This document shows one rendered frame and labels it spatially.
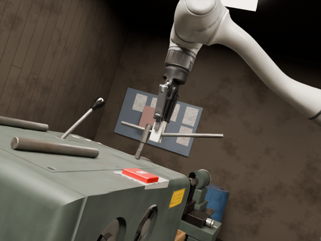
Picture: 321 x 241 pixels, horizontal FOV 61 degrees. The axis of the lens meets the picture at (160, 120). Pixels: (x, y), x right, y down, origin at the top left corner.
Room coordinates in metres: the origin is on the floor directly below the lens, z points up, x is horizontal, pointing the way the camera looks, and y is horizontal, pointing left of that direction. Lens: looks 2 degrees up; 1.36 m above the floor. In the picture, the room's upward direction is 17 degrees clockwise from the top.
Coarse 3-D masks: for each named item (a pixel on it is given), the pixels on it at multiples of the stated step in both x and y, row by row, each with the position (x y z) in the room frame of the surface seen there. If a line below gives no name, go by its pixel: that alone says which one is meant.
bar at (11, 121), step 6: (0, 120) 0.68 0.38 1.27; (6, 120) 0.70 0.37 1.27; (12, 120) 0.71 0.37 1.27; (18, 120) 0.73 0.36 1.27; (24, 120) 0.75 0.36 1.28; (12, 126) 0.72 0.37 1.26; (18, 126) 0.73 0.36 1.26; (24, 126) 0.75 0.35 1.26; (30, 126) 0.76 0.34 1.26; (36, 126) 0.78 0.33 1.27; (42, 126) 0.80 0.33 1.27
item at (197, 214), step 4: (188, 212) 1.53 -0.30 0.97; (192, 212) 1.56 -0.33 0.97; (196, 212) 1.59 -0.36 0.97; (200, 212) 1.61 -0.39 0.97; (184, 216) 1.51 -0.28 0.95; (188, 216) 1.50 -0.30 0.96; (192, 216) 1.49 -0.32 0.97; (196, 216) 1.51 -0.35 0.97; (200, 216) 1.53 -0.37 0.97; (204, 216) 1.56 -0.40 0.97; (208, 216) 1.59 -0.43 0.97; (184, 220) 1.51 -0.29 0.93; (188, 220) 1.50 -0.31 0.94; (192, 220) 1.49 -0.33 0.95; (196, 220) 1.48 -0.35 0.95; (200, 220) 1.47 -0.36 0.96; (204, 220) 1.50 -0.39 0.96; (192, 224) 1.49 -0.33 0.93; (196, 224) 1.48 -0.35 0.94; (200, 224) 1.47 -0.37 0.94; (204, 224) 1.54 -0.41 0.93
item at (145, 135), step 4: (148, 124) 0.86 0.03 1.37; (148, 128) 0.86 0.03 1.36; (144, 132) 0.86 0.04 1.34; (148, 132) 0.86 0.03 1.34; (144, 136) 0.86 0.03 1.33; (148, 136) 0.86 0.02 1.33; (140, 140) 0.86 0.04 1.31; (144, 140) 0.85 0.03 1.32; (140, 144) 0.86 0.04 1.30; (144, 144) 0.86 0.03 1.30; (140, 148) 0.85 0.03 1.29; (136, 152) 0.86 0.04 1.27; (140, 152) 0.85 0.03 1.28; (136, 156) 0.85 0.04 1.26; (140, 156) 0.86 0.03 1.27
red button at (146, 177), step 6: (126, 168) 0.56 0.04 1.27; (132, 168) 0.59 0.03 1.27; (126, 174) 0.55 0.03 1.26; (132, 174) 0.55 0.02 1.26; (138, 174) 0.54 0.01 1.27; (144, 174) 0.56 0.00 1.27; (150, 174) 0.58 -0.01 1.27; (144, 180) 0.54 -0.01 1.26; (150, 180) 0.55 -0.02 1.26; (156, 180) 0.58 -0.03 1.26
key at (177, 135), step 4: (124, 124) 0.90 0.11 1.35; (128, 124) 0.89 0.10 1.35; (132, 124) 0.89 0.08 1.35; (136, 128) 0.88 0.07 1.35; (140, 128) 0.87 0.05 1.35; (144, 128) 0.87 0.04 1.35; (164, 136) 0.84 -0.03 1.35; (168, 136) 0.84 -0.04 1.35; (172, 136) 0.83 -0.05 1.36; (176, 136) 0.83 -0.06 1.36; (180, 136) 0.83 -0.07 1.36; (184, 136) 0.82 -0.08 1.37; (188, 136) 0.82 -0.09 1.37; (192, 136) 0.81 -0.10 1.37; (196, 136) 0.81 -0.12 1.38; (200, 136) 0.80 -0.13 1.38; (204, 136) 0.80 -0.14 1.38; (208, 136) 0.80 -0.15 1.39; (212, 136) 0.79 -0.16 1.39; (216, 136) 0.79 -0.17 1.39; (220, 136) 0.78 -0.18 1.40
